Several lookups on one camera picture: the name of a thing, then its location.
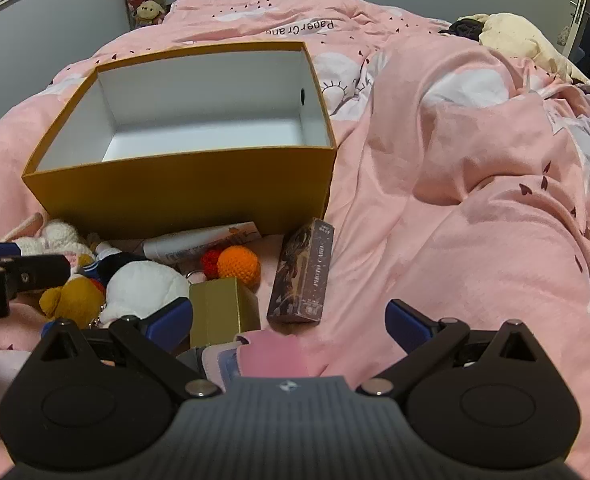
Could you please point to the orange crochet ball red flower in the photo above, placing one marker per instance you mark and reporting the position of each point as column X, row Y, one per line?
column 235, row 262

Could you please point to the white tube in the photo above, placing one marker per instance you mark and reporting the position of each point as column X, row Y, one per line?
column 195, row 245

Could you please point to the pink printed blanket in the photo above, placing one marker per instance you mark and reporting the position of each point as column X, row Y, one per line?
column 425, row 135

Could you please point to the brown plush toy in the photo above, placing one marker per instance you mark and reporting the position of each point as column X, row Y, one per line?
column 75, row 297

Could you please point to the white sailor plush toy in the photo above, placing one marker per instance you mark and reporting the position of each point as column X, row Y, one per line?
column 145, row 287

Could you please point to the pink fabric pouch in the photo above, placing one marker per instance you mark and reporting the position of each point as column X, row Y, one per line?
column 270, row 357

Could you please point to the white woolly plush toy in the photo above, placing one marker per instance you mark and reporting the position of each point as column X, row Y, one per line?
column 55, row 240

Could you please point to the dark garment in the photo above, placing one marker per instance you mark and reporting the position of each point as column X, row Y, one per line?
column 467, row 27

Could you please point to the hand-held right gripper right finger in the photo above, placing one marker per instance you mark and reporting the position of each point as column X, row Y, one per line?
column 406, row 321

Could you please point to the dark printed box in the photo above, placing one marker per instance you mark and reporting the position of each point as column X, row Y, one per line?
column 302, row 275

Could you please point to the cream and black clothes pile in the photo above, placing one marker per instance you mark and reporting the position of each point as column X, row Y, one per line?
column 515, row 35

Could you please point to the beige plush toy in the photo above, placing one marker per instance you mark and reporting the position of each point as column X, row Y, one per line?
column 149, row 11

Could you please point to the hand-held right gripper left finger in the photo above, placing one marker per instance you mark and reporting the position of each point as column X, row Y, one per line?
column 171, row 321

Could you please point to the white cardboard box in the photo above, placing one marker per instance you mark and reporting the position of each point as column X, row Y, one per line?
column 175, row 185

